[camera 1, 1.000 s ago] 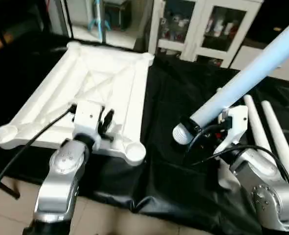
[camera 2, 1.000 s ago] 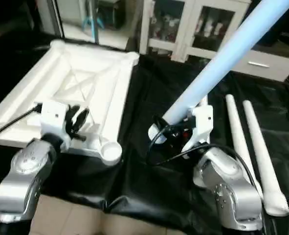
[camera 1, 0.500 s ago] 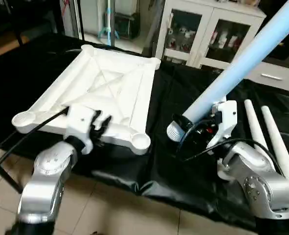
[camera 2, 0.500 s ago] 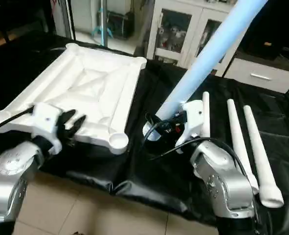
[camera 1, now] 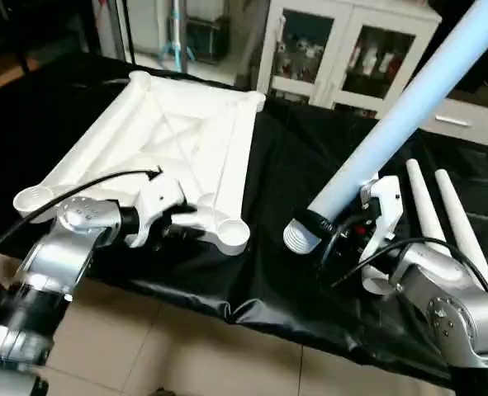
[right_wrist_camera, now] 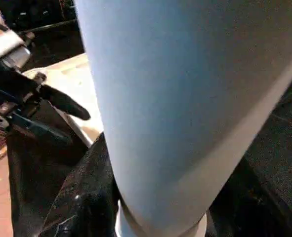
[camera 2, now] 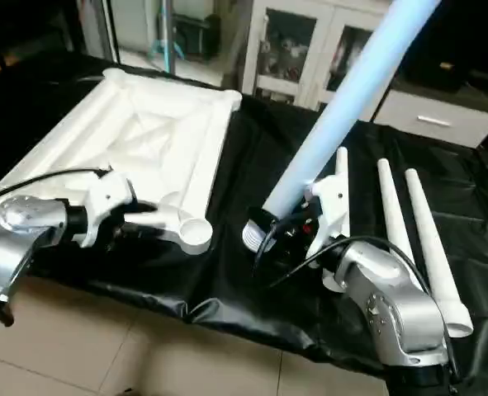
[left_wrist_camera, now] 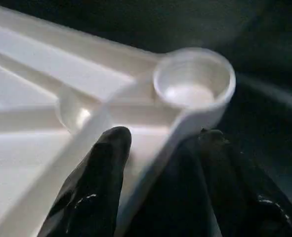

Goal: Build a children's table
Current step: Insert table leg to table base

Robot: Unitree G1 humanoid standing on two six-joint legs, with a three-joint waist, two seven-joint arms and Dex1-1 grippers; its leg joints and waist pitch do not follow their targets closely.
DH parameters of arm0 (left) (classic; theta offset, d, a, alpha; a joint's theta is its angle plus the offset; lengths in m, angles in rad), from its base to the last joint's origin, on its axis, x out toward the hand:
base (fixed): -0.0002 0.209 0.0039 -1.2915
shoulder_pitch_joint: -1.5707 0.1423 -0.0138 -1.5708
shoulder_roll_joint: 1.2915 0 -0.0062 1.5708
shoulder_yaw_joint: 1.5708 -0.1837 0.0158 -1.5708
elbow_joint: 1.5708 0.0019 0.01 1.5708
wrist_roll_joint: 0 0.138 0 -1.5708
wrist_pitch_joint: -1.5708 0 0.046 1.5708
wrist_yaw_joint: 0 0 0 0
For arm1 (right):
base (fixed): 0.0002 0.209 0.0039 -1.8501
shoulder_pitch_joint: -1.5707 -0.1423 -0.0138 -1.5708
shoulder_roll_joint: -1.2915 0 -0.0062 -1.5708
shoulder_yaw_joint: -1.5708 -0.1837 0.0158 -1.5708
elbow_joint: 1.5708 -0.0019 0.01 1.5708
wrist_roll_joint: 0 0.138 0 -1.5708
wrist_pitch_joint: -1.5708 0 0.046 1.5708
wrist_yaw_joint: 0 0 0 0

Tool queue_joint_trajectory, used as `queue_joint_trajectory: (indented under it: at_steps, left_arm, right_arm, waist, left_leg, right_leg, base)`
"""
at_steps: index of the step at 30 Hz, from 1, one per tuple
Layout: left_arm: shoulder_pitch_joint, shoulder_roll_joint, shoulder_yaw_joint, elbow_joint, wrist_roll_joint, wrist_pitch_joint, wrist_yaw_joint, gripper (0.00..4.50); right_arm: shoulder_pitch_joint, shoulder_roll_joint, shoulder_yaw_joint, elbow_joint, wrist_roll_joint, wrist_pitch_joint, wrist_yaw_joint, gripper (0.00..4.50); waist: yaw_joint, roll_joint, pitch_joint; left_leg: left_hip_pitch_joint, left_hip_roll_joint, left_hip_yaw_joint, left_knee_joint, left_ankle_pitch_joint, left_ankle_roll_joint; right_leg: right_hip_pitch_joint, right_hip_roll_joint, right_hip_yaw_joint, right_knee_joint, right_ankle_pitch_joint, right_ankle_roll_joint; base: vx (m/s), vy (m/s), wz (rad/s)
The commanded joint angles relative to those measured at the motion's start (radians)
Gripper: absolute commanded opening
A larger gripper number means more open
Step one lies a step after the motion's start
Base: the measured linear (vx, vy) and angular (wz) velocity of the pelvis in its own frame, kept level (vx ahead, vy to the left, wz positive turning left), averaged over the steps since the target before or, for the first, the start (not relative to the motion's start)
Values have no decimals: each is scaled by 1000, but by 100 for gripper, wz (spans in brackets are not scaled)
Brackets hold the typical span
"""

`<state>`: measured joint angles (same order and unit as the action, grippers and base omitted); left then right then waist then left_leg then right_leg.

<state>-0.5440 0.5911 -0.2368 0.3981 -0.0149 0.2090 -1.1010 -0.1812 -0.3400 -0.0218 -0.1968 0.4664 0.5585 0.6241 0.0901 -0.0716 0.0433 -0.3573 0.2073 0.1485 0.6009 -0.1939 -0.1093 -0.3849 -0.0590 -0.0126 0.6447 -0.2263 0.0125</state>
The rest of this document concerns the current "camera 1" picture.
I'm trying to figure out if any white plastic table top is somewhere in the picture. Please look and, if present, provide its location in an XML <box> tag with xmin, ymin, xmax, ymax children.
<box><xmin>14</xmin><ymin>70</ymin><xmax>268</xmax><ymax>256</ymax></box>

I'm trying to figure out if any white plastic table leg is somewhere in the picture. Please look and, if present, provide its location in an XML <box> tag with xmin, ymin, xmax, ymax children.
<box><xmin>405</xmin><ymin>159</ymin><xmax>449</xmax><ymax>248</ymax></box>
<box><xmin>282</xmin><ymin>0</ymin><xmax>488</xmax><ymax>253</ymax></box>
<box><xmin>434</xmin><ymin>169</ymin><xmax>488</xmax><ymax>299</ymax></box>

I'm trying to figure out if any black work mat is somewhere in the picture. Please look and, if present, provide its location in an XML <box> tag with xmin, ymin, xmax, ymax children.
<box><xmin>0</xmin><ymin>54</ymin><xmax>488</xmax><ymax>389</ymax></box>

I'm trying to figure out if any white glass door cabinet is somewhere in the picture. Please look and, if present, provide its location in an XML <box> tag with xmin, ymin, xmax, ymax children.
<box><xmin>256</xmin><ymin>0</ymin><xmax>443</xmax><ymax>117</ymax></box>

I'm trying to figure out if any white drawer unit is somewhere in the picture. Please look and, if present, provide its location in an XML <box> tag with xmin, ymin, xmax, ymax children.
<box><xmin>421</xmin><ymin>95</ymin><xmax>488</xmax><ymax>149</ymax></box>

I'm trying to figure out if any light blue stand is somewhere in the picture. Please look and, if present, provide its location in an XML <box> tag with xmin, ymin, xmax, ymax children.
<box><xmin>158</xmin><ymin>0</ymin><xmax>198</xmax><ymax>73</ymax></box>

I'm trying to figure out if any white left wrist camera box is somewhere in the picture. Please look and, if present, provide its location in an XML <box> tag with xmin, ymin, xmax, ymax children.
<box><xmin>125</xmin><ymin>173</ymin><xmax>199</xmax><ymax>248</ymax></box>

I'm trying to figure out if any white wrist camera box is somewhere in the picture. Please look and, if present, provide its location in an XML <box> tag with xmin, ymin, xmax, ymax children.
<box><xmin>125</xmin><ymin>173</ymin><xmax>199</xmax><ymax>248</ymax></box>
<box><xmin>358</xmin><ymin>175</ymin><xmax>405</xmax><ymax>277</ymax></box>

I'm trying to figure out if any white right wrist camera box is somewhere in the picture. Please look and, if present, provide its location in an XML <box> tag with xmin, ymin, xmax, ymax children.
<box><xmin>358</xmin><ymin>175</ymin><xmax>405</xmax><ymax>277</ymax></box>

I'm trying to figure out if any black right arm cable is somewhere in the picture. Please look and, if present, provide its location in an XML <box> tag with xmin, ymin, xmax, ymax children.
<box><xmin>330</xmin><ymin>237</ymin><xmax>488</xmax><ymax>290</ymax></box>

